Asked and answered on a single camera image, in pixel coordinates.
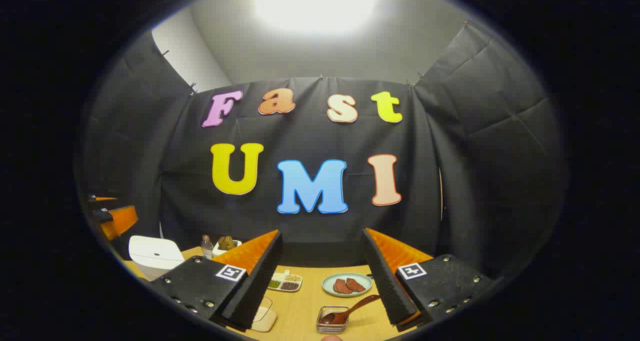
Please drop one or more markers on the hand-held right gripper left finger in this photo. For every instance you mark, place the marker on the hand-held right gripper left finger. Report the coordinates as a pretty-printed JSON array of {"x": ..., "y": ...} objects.
[{"x": 260, "y": 276}]

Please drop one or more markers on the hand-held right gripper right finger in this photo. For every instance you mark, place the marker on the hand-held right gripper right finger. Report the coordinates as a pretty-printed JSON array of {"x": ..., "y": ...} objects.
[{"x": 382, "y": 276}]

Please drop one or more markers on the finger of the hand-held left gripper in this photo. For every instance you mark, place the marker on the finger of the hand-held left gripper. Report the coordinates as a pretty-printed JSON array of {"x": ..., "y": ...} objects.
[
  {"x": 105, "y": 199},
  {"x": 122, "y": 218}
]

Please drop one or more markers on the clear rice container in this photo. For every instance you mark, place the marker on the clear rice container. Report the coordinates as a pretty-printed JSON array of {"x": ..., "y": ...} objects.
[{"x": 265, "y": 318}]

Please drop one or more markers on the brown wooden spoon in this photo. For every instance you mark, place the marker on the brown wooden spoon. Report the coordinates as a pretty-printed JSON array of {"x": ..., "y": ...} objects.
[{"x": 350, "y": 308}]

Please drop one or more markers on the white rice cooker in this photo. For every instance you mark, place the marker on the white rice cooker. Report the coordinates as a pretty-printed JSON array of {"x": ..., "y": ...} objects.
[{"x": 155, "y": 256}]

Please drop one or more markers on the white divided grain dish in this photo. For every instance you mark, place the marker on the white divided grain dish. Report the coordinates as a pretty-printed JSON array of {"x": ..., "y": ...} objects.
[{"x": 285, "y": 282}]

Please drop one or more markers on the white toaster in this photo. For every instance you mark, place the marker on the white toaster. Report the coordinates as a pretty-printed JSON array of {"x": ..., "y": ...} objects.
[{"x": 222, "y": 251}]

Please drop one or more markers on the pale green plate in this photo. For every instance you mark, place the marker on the pale green plate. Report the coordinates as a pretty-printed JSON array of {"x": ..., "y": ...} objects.
[{"x": 327, "y": 286}]

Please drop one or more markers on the clear plastic water bottle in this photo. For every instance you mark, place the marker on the clear plastic water bottle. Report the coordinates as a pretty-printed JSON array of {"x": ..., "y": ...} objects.
[{"x": 207, "y": 248}]

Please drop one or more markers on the black backdrop cloth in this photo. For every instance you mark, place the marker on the black backdrop cloth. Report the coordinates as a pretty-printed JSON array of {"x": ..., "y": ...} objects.
[{"x": 475, "y": 156}]

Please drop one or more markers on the large ceiling light panel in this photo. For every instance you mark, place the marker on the large ceiling light panel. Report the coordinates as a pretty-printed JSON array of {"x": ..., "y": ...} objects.
[{"x": 315, "y": 3}]

